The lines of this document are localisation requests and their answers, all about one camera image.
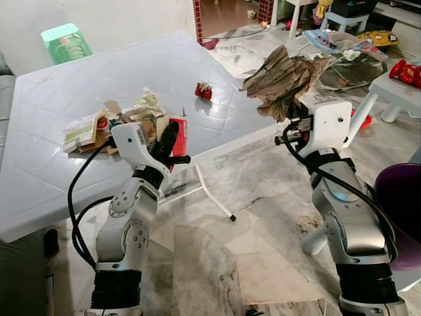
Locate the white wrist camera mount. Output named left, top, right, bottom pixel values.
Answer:
left=312, top=100, right=354, bottom=151
left=111, top=122, right=162, bottom=173

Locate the crumpled white tissue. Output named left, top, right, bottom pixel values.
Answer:
left=135, top=88, right=166, bottom=119

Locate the white child table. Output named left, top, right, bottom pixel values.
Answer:
left=342, top=71, right=421, bottom=151

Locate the grey-green leather sofa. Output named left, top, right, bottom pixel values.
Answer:
left=0, top=51, right=60, bottom=316

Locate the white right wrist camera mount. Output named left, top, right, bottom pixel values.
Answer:
left=312, top=100, right=354, bottom=151

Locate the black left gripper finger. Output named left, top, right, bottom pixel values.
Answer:
left=158, top=121, right=180, bottom=159

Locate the white green paper package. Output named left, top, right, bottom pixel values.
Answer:
left=63, top=113, right=99, bottom=152

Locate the purple plastic bin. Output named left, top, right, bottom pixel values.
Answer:
left=373, top=163, right=421, bottom=272

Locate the small red toy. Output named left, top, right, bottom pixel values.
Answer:
left=195, top=82, right=214, bottom=101

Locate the white table with legs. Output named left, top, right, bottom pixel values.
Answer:
left=272, top=0, right=318, bottom=28

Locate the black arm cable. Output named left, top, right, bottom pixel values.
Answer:
left=68, top=142, right=116, bottom=271
left=282, top=125, right=399, bottom=264

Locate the red toy car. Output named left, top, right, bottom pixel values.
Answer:
left=388, top=59, right=421, bottom=88

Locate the brown paper bag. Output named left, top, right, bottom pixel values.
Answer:
left=242, top=45, right=333, bottom=123

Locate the crumpled brown printed paper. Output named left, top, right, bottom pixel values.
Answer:
left=79, top=99, right=168, bottom=155

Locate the grey-blue small stool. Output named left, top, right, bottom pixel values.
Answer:
left=326, top=11, right=369, bottom=34

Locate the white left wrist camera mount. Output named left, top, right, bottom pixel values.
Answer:
left=111, top=122, right=162, bottom=173

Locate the baby bouncer seat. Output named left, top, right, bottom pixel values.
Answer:
left=299, top=30, right=389, bottom=92

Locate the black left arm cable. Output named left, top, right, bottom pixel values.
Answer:
left=68, top=142, right=116, bottom=271

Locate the yellow cloth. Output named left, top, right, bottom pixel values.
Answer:
left=314, top=0, right=333, bottom=19

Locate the green plastic stool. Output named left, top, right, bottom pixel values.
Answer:
left=41, top=24, right=93, bottom=65

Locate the white folding table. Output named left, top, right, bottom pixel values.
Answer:
left=0, top=30, right=280, bottom=243

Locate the yellow toy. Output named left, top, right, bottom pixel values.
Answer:
left=357, top=31, right=399, bottom=48

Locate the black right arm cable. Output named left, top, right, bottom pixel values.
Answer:
left=282, top=125, right=399, bottom=264

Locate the red plastic floor object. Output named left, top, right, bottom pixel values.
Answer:
left=352, top=109, right=373, bottom=130

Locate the black bag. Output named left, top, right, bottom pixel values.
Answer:
left=331, top=0, right=379, bottom=18

